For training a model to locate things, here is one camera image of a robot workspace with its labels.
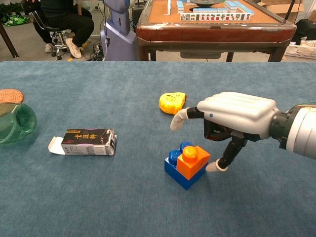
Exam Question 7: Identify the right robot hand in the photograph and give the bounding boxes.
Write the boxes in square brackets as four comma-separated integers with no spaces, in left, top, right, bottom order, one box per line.
[170,91,282,173]

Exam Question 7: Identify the orange toy block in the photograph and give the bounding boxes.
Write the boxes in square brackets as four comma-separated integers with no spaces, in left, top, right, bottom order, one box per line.
[176,145,211,180]

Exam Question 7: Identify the blue toy block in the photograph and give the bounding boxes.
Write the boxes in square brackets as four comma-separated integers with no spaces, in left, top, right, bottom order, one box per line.
[164,141,207,191]

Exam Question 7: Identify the yellow tape measure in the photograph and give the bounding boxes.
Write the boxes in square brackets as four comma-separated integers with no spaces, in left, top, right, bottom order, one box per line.
[159,92,190,116]

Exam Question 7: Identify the brown mahjong table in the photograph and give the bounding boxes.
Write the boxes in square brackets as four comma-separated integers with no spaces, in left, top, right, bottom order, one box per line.
[135,0,297,62]

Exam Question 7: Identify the white plastic basket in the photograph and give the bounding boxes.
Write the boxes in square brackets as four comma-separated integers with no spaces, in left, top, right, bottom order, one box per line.
[283,44,316,60]

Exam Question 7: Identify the face-up mahjong tile row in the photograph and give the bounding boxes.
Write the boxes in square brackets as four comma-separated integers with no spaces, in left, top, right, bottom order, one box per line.
[180,12,251,22]

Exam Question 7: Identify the black bag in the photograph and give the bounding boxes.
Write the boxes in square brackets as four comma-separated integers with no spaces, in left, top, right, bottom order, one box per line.
[295,19,316,45]

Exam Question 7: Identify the cardboard box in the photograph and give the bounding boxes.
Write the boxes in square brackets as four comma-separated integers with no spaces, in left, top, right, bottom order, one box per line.
[256,0,306,14]

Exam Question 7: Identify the black tripod stand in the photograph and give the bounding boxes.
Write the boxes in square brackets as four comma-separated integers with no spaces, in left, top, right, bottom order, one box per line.
[283,0,297,24]

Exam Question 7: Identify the blue felt table cover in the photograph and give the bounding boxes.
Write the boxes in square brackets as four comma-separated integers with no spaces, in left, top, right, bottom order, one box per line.
[0,61,316,237]

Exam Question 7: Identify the black white carton box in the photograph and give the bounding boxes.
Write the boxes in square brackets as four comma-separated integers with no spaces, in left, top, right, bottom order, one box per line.
[48,128,117,157]

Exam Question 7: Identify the seated person in black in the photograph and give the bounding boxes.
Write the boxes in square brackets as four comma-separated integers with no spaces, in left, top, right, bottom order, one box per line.
[24,0,95,59]

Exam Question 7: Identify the black office chair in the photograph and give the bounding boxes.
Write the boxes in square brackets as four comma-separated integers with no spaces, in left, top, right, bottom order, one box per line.
[21,0,75,62]

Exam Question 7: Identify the round woven coaster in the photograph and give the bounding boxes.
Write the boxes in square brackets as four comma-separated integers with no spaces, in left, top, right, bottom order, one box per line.
[0,88,25,104]

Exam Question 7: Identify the dark wooden table leg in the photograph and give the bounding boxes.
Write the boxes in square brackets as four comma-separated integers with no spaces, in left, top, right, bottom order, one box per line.
[0,22,20,59]

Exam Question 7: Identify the green bag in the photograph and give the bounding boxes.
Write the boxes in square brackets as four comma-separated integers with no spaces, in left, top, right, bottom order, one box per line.
[0,2,30,27]

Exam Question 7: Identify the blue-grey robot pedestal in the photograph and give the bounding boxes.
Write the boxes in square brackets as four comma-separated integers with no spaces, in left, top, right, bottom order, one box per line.
[100,0,136,62]

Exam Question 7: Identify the floor cable bundle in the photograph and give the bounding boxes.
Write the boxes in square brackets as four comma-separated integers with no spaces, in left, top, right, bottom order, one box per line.
[85,40,104,62]

